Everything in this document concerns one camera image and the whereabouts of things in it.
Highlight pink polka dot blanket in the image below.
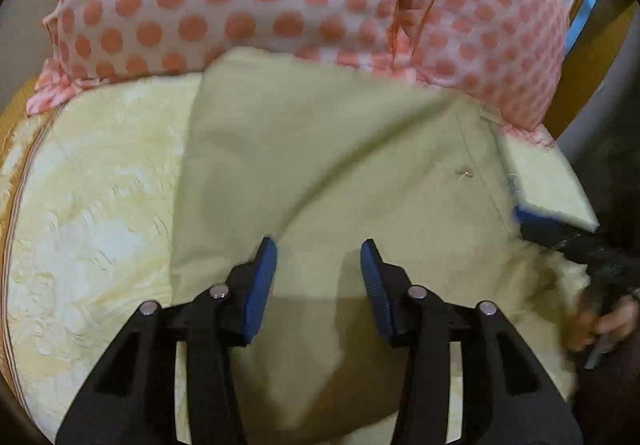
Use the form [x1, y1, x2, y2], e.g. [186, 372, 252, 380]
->
[27, 0, 572, 146]

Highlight cream embossed mattress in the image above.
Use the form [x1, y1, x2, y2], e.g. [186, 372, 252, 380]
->
[2, 72, 600, 445]

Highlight pale green pants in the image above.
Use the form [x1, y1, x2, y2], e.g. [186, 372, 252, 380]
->
[169, 46, 538, 436]

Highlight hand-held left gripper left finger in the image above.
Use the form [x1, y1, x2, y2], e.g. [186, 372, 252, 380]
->
[55, 236, 278, 445]

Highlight person's right hand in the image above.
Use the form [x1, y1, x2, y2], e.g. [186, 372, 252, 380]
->
[570, 287, 640, 353]

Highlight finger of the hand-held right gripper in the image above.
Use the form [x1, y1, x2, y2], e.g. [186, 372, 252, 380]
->
[515, 205, 566, 248]

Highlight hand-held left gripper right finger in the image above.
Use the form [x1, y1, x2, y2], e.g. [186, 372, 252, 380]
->
[360, 239, 585, 445]

